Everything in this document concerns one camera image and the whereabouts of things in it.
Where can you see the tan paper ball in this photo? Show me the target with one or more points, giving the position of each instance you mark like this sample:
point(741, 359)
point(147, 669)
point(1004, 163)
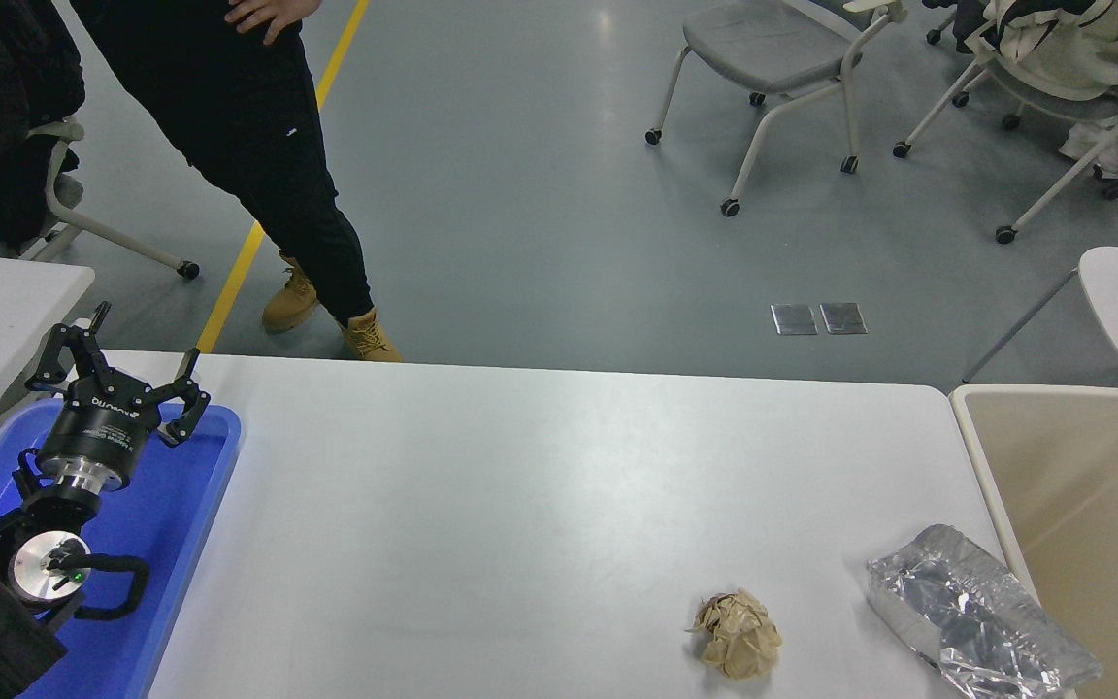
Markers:
point(739, 636)

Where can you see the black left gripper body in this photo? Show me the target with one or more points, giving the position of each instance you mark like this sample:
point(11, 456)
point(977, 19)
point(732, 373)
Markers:
point(98, 427)

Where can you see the white frame wheeled chair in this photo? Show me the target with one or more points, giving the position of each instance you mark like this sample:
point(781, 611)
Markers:
point(1054, 102)

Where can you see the person's left hand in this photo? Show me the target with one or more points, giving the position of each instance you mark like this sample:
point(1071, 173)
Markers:
point(263, 15)

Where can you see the grey seat wheeled chair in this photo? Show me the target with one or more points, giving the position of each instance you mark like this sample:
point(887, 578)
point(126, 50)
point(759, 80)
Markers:
point(763, 39)

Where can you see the large pale plastic bin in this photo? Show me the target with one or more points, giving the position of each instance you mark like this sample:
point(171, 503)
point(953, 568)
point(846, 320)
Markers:
point(1044, 427)

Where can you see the person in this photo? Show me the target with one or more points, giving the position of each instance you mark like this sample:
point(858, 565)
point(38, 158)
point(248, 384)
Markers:
point(229, 116)

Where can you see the cream jacket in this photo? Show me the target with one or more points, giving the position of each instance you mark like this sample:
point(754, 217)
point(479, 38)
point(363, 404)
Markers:
point(1073, 44)

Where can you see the white chair with castors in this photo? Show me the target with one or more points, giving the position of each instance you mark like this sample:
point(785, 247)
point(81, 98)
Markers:
point(59, 129)

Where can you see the silver floor plate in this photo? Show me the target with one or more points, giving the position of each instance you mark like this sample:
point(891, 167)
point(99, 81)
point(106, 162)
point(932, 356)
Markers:
point(794, 318)
point(842, 317)

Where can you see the blue plastic tray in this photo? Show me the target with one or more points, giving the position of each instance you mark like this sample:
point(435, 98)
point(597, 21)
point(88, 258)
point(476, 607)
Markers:
point(180, 544)

